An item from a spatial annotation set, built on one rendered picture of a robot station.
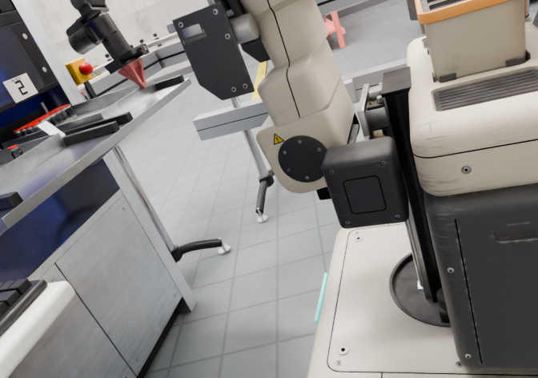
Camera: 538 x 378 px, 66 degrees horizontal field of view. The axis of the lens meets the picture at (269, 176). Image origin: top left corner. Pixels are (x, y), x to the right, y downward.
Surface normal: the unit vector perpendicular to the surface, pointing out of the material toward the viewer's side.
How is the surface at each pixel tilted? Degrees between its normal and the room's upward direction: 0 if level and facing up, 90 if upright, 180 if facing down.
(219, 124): 90
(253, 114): 90
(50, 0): 90
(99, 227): 90
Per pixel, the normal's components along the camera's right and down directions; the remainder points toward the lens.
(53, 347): 0.91, -0.18
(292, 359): -0.33, -0.85
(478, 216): -0.26, 0.51
